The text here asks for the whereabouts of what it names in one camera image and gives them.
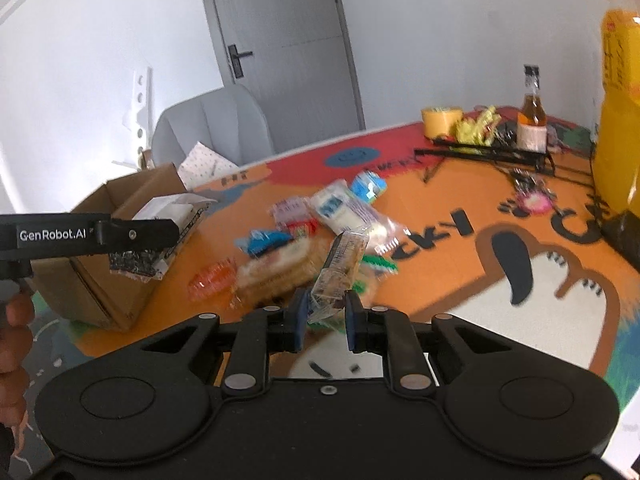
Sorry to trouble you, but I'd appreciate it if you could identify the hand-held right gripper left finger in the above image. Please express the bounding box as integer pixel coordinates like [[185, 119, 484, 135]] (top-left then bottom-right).
[[141, 288, 308, 394]]

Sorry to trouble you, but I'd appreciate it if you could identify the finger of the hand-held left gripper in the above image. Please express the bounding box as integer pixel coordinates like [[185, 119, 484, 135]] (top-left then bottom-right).
[[97, 217, 180, 257]]

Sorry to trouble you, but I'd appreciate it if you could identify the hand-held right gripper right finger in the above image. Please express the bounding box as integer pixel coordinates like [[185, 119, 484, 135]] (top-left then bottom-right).
[[345, 292, 514, 394]]

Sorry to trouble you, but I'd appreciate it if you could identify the white packet with black pattern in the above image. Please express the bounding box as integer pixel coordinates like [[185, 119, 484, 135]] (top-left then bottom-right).
[[109, 194, 219, 279]]

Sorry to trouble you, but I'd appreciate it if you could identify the brown cardboard box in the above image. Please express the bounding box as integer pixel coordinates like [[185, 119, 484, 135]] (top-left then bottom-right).
[[27, 162, 221, 332]]

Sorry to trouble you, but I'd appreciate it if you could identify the clear packet with dark label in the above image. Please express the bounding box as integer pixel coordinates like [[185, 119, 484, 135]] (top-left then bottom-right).
[[306, 230, 371, 325]]

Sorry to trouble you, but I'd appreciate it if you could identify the person's left hand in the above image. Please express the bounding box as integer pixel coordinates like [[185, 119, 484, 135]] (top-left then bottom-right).
[[0, 292, 37, 428]]

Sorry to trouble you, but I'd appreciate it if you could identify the clear wafer biscuit packet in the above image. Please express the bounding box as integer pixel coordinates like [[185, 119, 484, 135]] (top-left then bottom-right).
[[231, 236, 327, 307]]

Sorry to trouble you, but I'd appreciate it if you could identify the orange snack packet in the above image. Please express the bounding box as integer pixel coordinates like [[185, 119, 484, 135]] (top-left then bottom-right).
[[188, 258, 237, 303]]

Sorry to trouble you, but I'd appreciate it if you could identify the white dotted cushion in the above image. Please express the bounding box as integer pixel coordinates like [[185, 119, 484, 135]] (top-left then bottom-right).
[[177, 142, 240, 191]]

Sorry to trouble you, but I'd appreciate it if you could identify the pink snack packet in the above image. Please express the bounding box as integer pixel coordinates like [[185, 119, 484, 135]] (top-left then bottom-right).
[[271, 197, 319, 239]]

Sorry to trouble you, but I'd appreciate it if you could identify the white snack packet blue print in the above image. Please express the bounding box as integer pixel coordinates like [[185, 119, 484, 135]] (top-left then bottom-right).
[[306, 179, 402, 250]]

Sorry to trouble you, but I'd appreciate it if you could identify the white perforated board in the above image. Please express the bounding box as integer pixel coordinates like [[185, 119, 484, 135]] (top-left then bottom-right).
[[121, 66, 152, 162]]

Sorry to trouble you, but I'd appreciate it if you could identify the grey armchair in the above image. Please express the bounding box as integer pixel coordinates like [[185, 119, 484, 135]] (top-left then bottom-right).
[[151, 83, 275, 169]]

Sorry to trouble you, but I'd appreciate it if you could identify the blue and green snack packet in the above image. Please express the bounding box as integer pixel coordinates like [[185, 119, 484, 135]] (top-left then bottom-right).
[[349, 170, 389, 206]]

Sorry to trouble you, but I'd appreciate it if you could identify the black folded metal stand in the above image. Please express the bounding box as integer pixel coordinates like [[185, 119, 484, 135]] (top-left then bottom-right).
[[413, 137, 593, 179]]

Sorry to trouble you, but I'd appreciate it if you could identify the yellow tape roll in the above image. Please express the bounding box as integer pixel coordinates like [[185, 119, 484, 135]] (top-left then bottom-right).
[[421, 105, 464, 140]]

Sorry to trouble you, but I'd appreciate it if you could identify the yellow-green snack packet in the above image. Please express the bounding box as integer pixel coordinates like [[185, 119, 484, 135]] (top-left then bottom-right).
[[454, 104, 502, 144]]

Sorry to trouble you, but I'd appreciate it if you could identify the grey door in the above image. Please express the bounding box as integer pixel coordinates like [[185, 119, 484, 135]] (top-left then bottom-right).
[[195, 0, 367, 134]]

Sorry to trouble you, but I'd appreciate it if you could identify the small glass bottle amber liquid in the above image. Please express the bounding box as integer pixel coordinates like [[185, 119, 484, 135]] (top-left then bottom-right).
[[516, 64, 549, 154]]

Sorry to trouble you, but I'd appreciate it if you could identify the black box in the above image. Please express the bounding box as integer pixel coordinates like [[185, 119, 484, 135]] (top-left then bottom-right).
[[600, 209, 640, 272]]

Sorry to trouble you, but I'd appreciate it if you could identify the large orange juice bottle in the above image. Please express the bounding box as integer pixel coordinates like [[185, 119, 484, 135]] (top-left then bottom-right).
[[592, 0, 640, 217]]

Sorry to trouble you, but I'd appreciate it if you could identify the black door handle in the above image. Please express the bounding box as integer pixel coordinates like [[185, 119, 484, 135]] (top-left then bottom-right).
[[227, 44, 254, 80]]

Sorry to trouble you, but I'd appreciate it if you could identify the keychain with pink pompom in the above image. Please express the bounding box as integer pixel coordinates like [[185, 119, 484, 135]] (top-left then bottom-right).
[[509, 169, 557, 217]]

